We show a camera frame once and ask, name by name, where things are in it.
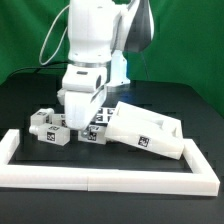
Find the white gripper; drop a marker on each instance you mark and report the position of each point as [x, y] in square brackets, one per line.
[83, 92]

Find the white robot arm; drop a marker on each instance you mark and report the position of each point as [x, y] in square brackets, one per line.
[97, 28]

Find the paper sheet with tags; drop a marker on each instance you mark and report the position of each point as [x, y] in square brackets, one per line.
[103, 115]

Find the white U-shaped fence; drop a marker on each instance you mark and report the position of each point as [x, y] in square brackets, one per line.
[201, 180]

